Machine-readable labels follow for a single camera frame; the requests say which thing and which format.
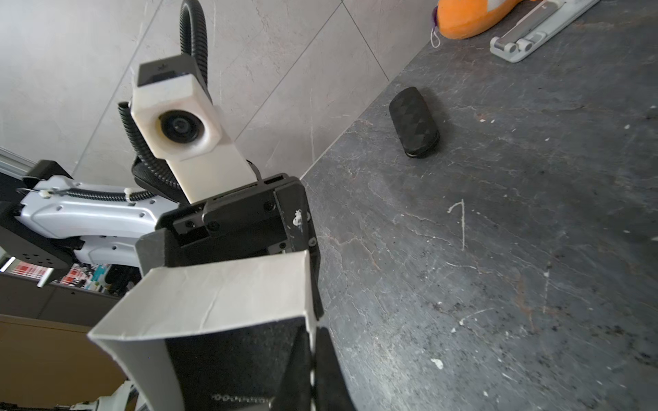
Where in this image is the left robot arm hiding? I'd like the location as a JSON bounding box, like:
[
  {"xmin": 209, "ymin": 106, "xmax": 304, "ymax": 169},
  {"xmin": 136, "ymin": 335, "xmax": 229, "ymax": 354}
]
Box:
[{"xmin": 1, "ymin": 160, "xmax": 320, "ymax": 281}]

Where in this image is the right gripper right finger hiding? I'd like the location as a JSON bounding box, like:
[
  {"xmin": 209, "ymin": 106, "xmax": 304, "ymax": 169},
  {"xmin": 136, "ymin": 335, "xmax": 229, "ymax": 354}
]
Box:
[{"xmin": 314, "ymin": 328, "xmax": 356, "ymax": 411}]

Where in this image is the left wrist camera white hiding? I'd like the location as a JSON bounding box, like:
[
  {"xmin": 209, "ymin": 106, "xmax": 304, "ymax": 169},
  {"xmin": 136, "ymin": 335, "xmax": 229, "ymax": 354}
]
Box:
[{"xmin": 130, "ymin": 54, "xmax": 258, "ymax": 203}]

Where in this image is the black oval ridged object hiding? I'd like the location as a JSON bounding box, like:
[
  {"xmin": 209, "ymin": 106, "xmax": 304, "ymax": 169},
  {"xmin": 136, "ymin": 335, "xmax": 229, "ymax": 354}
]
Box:
[{"xmin": 389, "ymin": 87, "xmax": 440, "ymax": 159}]

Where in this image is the silver chain necklace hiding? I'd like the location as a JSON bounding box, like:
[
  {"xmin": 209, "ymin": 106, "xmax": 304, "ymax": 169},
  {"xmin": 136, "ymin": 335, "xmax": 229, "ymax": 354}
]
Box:
[{"xmin": 210, "ymin": 393, "xmax": 273, "ymax": 404}]

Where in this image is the orange plush toy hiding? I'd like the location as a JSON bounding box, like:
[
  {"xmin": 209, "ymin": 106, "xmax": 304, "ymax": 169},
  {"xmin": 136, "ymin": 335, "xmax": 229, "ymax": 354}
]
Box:
[{"xmin": 430, "ymin": 0, "xmax": 523, "ymax": 49}]

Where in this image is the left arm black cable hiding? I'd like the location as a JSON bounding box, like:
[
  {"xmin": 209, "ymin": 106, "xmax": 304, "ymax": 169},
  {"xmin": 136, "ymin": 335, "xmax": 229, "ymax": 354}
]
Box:
[{"xmin": 61, "ymin": 0, "xmax": 209, "ymax": 202}]

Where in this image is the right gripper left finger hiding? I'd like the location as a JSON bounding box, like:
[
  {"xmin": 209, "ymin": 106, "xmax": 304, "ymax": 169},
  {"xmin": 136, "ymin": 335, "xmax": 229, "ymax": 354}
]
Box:
[{"xmin": 271, "ymin": 328, "xmax": 313, "ymax": 411}]

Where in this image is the white gift box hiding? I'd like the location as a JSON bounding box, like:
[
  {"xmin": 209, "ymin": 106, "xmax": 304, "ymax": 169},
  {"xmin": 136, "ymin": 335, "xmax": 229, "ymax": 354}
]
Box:
[{"xmin": 87, "ymin": 251, "xmax": 316, "ymax": 410}]

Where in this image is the small white rectangular tray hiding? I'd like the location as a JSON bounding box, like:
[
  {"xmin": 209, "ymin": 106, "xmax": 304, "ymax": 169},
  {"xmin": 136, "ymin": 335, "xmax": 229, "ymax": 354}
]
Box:
[{"xmin": 489, "ymin": 0, "xmax": 599, "ymax": 63}]

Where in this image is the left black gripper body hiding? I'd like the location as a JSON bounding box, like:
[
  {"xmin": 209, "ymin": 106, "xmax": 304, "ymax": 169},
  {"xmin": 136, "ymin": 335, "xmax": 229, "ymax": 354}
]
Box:
[{"xmin": 135, "ymin": 174, "xmax": 324, "ymax": 318}]

